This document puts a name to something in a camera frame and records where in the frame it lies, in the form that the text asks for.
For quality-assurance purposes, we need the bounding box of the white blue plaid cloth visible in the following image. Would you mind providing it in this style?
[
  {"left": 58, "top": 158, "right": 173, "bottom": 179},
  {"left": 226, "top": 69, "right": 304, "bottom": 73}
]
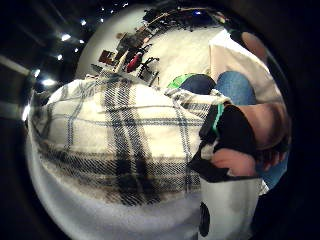
[{"left": 30, "top": 70, "right": 233, "bottom": 207}]

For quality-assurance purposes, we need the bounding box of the the person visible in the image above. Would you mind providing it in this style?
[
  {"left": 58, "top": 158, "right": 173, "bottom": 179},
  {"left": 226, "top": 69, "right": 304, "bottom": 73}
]
[{"left": 179, "top": 29, "right": 290, "bottom": 191}]

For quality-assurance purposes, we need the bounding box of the green object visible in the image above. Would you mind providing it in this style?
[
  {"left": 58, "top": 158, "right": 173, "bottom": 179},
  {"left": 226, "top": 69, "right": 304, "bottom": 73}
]
[{"left": 166, "top": 73, "right": 198, "bottom": 90}]

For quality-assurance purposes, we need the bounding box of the white object with black spot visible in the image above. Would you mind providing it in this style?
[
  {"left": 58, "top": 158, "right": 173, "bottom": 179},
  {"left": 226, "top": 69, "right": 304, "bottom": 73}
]
[{"left": 197, "top": 176, "right": 264, "bottom": 240}]

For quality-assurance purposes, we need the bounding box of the black stand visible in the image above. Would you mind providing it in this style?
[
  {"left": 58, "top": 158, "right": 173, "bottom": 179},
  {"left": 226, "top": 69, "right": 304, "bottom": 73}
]
[{"left": 137, "top": 43, "right": 161, "bottom": 87}]

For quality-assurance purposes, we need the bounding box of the red object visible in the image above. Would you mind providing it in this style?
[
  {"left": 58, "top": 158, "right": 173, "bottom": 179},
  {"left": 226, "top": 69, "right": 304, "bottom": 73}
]
[{"left": 125, "top": 51, "right": 144, "bottom": 74}]

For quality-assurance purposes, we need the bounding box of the dark background furniture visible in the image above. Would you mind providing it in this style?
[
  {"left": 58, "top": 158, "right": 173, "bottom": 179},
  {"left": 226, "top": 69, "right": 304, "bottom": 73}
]
[{"left": 142, "top": 5, "right": 228, "bottom": 34}]

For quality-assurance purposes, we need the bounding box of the brown box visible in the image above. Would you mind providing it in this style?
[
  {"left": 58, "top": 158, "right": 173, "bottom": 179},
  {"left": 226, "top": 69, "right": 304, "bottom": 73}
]
[{"left": 98, "top": 49, "right": 118, "bottom": 66}]

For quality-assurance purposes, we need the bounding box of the group of ceiling lamps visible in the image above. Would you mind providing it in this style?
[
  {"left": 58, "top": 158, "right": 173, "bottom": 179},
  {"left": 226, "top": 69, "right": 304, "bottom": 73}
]
[{"left": 31, "top": 2, "right": 130, "bottom": 88}]

